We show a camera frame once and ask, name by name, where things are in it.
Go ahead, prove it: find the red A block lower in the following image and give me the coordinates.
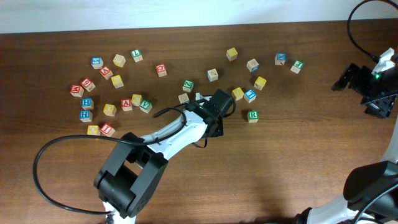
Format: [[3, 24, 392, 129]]
[[121, 98, 133, 111]]

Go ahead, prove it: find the green Z block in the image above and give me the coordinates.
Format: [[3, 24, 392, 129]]
[[182, 80, 194, 93]]

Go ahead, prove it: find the yellow block lower right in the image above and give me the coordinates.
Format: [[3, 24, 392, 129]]
[[232, 87, 244, 101]]

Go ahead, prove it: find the green L block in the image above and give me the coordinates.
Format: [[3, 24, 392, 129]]
[[131, 49, 143, 62]]

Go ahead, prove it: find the blue X block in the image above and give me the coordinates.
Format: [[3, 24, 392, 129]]
[[274, 52, 287, 65]]

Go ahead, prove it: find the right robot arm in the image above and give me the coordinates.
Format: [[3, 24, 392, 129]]
[[293, 48, 397, 223]]

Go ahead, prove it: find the yellow block near A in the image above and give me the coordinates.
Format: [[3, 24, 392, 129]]
[[131, 94, 143, 106]]

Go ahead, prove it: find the blue H block upper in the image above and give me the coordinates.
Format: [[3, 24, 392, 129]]
[[81, 98, 94, 110]]

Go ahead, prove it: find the yellow block top right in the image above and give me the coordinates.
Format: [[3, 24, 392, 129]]
[[226, 47, 238, 61]]

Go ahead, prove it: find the plain white wood block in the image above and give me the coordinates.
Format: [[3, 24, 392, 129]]
[[207, 68, 218, 82]]

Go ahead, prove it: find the yellow block upper left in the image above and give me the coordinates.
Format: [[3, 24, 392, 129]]
[[111, 75, 124, 88]]

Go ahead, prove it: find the red A block upper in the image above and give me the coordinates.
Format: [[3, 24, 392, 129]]
[[99, 66, 113, 80]]

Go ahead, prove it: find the blue H block lower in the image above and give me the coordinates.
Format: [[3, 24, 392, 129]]
[[79, 110, 93, 123]]

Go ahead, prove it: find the red Q block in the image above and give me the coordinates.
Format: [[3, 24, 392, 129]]
[[156, 64, 167, 77]]

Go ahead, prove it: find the blue picture block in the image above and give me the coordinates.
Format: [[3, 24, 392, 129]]
[[244, 89, 257, 103]]

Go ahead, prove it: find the green J block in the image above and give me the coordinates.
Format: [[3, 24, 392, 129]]
[[290, 60, 305, 74]]

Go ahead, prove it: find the green V block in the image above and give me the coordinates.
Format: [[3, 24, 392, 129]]
[[139, 100, 153, 113]]

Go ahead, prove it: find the yellow block mid left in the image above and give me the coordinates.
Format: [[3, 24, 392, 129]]
[[103, 104, 117, 116]]

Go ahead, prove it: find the plain wood yellow-side block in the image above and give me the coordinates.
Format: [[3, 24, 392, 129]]
[[113, 54, 126, 68]]

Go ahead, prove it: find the red I block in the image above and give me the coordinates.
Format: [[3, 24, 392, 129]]
[[100, 123, 116, 137]]

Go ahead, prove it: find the wood block blue side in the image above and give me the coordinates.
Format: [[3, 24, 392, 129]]
[[178, 93, 190, 104]]

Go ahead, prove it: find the blue h block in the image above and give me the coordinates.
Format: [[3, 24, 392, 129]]
[[81, 98, 94, 110], [79, 110, 93, 123]]

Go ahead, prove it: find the red 9 block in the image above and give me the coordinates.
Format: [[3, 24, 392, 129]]
[[80, 78, 95, 92]]

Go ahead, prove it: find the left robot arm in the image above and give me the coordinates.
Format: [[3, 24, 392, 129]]
[[94, 90, 236, 223]]

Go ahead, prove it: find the wood block blue-side right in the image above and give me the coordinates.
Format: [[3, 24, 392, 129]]
[[246, 59, 259, 72]]

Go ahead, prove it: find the blue S block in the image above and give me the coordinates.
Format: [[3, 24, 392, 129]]
[[91, 57, 103, 70]]

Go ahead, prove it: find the yellow block bottom left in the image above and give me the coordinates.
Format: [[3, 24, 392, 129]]
[[86, 125, 101, 136]]

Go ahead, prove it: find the red a block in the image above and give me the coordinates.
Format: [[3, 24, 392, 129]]
[[121, 98, 133, 111], [99, 66, 113, 80]]

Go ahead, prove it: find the red M block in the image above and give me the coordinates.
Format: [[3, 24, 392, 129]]
[[70, 85, 84, 97]]

